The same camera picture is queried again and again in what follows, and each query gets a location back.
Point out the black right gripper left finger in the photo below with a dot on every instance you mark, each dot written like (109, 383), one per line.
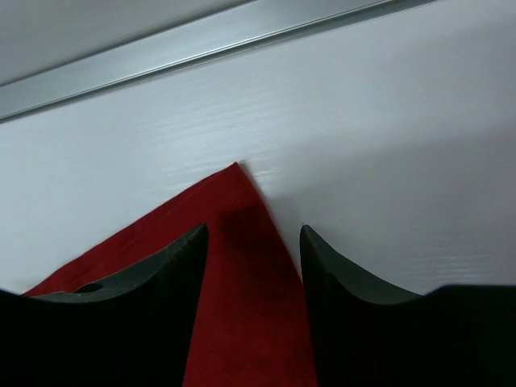
(131, 328)

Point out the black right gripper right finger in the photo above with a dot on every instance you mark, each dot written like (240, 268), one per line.
(366, 331)

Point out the dark red t shirt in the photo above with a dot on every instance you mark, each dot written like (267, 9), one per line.
(251, 327)

